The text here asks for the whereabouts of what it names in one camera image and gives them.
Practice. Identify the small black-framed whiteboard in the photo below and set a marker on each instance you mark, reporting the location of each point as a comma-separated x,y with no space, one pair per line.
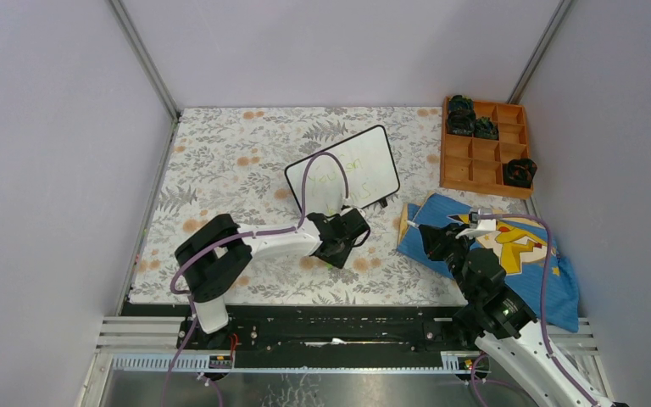
358,171

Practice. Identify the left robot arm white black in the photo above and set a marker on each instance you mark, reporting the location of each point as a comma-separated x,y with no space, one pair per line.
214,257

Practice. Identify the aluminium frame post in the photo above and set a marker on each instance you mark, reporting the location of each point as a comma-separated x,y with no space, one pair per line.
143,57
551,30

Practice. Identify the blue yellow cartoon cloth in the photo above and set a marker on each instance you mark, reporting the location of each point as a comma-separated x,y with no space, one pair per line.
521,247

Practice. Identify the orange wooden compartment tray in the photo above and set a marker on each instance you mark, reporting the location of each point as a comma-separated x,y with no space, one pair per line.
476,165

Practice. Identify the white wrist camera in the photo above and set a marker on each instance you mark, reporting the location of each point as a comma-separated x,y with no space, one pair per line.
348,212
480,223

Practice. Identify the floral patterned table mat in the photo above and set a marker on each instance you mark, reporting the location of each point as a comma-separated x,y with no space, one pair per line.
232,161

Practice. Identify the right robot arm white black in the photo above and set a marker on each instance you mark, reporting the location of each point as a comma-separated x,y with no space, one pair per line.
500,323

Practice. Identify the black object tray top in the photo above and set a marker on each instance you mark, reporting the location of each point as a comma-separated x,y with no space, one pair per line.
459,102

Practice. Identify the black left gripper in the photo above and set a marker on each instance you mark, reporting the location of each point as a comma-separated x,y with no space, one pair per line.
337,260

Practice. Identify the black object tray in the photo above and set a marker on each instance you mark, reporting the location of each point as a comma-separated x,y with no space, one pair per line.
461,122
459,102
519,173
486,129

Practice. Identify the left aluminium frame post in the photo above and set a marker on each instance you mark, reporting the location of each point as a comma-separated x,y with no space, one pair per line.
143,57

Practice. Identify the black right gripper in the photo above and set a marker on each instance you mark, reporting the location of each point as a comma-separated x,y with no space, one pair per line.
436,239

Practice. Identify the black object tray middle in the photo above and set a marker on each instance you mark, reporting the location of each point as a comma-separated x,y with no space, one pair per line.
486,129

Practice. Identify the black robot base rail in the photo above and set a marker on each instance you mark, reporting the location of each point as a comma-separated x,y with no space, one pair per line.
335,337

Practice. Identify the black object tray right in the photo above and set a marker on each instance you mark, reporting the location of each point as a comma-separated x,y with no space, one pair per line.
519,173

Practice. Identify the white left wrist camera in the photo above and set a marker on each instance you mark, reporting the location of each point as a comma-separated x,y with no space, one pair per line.
348,212

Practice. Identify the right aluminium frame post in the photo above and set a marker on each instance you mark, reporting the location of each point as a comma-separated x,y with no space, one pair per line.
551,30

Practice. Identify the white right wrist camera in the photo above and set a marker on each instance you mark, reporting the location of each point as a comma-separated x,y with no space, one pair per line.
480,223

